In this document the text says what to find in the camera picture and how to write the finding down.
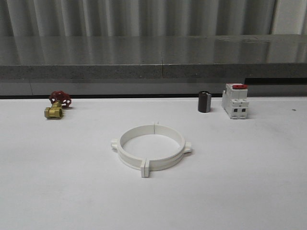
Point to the white half pipe clamp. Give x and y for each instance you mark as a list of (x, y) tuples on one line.
[(164, 148), (135, 147)]

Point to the black cylindrical capacitor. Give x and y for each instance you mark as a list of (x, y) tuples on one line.
[(204, 102)]

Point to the grey stone counter ledge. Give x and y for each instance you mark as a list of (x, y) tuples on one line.
[(271, 65)]

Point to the grey pleated curtain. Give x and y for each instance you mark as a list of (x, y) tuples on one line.
[(152, 17)]

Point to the white circuit breaker red switch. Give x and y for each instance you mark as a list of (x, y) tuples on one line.
[(234, 100)]

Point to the brass valve with red handle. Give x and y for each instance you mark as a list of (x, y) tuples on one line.
[(59, 100)]

